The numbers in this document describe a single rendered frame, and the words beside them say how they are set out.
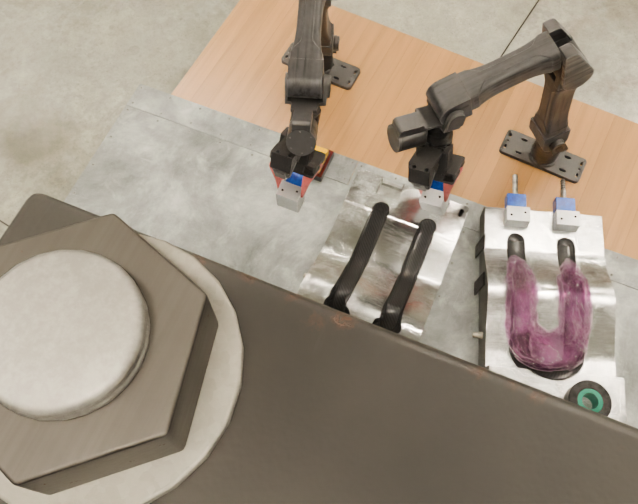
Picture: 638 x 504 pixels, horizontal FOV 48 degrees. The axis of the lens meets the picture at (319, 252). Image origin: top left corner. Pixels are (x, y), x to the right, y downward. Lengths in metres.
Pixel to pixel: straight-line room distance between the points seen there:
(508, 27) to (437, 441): 2.91
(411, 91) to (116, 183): 0.76
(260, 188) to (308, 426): 1.45
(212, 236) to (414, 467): 1.41
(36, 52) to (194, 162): 1.54
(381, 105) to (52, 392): 1.64
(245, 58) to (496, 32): 1.44
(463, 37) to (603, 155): 1.33
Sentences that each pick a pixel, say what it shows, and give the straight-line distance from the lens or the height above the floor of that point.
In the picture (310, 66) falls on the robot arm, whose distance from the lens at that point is 1.38.
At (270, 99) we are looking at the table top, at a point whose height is 0.80.
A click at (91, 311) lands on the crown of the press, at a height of 2.06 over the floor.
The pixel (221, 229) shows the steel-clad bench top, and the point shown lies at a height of 0.80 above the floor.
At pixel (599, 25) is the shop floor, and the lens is 3.26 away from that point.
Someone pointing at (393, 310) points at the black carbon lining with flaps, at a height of 0.92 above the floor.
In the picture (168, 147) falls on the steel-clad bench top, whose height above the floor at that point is 0.80.
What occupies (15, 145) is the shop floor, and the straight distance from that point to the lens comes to 2.96.
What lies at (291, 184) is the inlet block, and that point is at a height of 0.96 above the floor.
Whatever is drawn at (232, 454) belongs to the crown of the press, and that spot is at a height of 2.01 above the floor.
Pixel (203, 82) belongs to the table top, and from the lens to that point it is 1.90.
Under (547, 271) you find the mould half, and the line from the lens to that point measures 1.59.
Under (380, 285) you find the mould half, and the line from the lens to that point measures 1.48.
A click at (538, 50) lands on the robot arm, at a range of 1.40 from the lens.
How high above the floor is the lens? 2.28
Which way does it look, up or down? 65 degrees down
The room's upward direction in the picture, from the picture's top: 1 degrees counter-clockwise
